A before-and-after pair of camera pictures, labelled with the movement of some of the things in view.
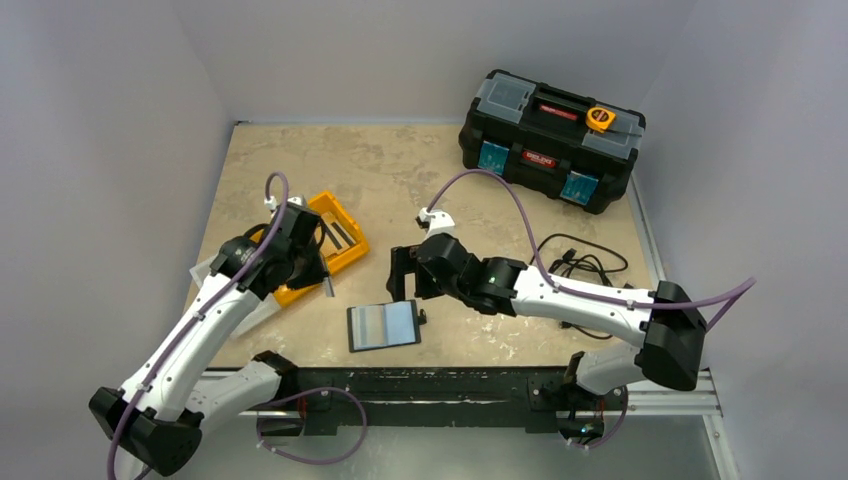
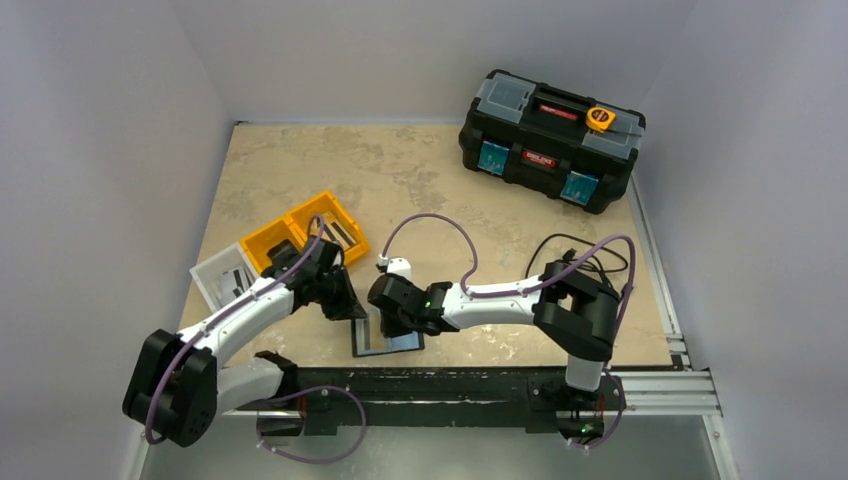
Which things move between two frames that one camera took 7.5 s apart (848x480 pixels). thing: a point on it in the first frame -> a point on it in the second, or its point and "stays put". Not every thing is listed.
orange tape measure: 599,118 stays put
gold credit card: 335,239 stays put
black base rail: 537,395 stays put
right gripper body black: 404,270 -> 392,316
